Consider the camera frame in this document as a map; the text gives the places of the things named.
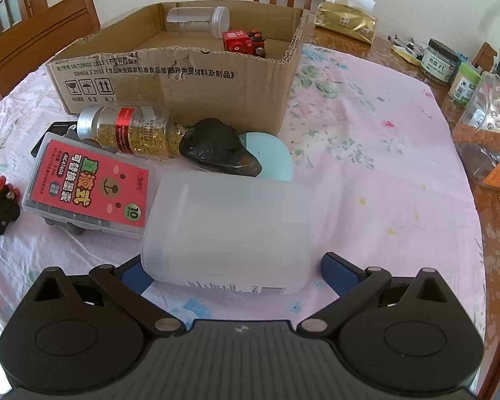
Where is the brown cardboard box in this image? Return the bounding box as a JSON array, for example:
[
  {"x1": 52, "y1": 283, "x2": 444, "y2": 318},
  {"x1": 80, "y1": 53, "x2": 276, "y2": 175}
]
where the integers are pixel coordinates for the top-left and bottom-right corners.
[{"x1": 46, "y1": 1, "x2": 310, "y2": 136}]

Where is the capsule bottle with silver cap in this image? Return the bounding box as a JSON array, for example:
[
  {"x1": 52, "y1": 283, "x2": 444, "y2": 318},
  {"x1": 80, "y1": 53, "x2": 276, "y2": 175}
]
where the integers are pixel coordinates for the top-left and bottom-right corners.
[{"x1": 76, "y1": 105, "x2": 192, "y2": 161}]

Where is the light blue round container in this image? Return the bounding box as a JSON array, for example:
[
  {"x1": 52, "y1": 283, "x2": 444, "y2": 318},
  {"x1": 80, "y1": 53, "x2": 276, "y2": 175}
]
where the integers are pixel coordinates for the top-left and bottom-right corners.
[{"x1": 237, "y1": 131, "x2": 294, "y2": 182}]

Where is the clear plastic bag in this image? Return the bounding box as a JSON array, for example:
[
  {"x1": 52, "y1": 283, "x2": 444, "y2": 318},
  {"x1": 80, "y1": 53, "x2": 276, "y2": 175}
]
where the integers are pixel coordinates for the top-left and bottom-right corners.
[{"x1": 452, "y1": 71, "x2": 500, "y2": 184}]

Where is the bundle of pens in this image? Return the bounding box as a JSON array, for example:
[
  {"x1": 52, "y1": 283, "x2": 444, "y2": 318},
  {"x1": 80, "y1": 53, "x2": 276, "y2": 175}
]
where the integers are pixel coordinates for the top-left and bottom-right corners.
[{"x1": 389, "y1": 33, "x2": 426, "y2": 59}]

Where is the jar with green lid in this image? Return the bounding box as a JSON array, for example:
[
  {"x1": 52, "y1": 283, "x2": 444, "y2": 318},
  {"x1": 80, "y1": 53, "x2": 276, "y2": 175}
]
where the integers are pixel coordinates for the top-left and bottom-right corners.
[{"x1": 448, "y1": 62, "x2": 482, "y2": 105}]

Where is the red toy train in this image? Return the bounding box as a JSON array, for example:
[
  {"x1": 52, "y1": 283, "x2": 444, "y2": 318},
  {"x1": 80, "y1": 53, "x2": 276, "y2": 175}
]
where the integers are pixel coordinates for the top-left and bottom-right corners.
[{"x1": 222, "y1": 29, "x2": 268, "y2": 58}]

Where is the black oval computer mouse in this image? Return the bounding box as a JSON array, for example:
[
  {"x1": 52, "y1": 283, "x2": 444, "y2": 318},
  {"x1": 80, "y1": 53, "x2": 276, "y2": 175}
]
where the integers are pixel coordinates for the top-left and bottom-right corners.
[{"x1": 180, "y1": 118, "x2": 262, "y2": 178}]

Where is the clear pen box red label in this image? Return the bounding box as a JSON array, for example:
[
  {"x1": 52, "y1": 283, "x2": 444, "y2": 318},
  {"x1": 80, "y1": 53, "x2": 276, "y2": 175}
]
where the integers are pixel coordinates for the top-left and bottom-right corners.
[{"x1": 22, "y1": 132, "x2": 157, "y2": 240}]

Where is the yellow sticky note pad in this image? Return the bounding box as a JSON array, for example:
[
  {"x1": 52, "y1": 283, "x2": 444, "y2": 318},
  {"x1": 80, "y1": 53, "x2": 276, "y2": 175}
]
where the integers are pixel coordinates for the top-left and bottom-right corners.
[{"x1": 392, "y1": 45, "x2": 421, "y2": 65}]

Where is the clear jar with white lid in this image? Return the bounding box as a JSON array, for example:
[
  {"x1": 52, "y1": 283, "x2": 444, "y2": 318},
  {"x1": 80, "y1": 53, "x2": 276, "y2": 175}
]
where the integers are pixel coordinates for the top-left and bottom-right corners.
[{"x1": 167, "y1": 6, "x2": 231, "y2": 36}]

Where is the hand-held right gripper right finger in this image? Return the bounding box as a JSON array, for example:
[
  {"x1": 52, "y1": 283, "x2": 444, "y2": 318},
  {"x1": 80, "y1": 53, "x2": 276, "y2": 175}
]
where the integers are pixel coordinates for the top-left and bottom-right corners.
[{"x1": 298, "y1": 252, "x2": 451, "y2": 336}]

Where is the translucent white plastic container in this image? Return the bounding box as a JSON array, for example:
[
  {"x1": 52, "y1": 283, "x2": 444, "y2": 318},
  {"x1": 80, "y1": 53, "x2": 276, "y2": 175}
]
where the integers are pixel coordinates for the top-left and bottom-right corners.
[{"x1": 141, "y1": 171, "x2": 311, "y2": 296}]

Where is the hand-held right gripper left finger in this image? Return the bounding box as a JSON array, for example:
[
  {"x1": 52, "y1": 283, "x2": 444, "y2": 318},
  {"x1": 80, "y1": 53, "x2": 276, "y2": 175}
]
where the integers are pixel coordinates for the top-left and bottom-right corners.
[{"x1": 33, "y1": 258, "x2": 182, "y2": 336}]

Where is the gold tissue pack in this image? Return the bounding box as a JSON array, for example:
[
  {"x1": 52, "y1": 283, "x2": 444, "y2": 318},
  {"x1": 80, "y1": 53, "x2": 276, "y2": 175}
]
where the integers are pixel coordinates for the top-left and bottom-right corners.
[{"x1": 314, "y1": 0, "x2": 378, "y2": 44}]

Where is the glass jar with dark lid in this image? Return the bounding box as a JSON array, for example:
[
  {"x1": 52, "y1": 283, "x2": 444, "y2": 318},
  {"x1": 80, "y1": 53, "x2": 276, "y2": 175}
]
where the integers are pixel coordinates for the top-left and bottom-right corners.
[{"x1": 421, "y1": 38, "x2": 461, "y2": 84}]

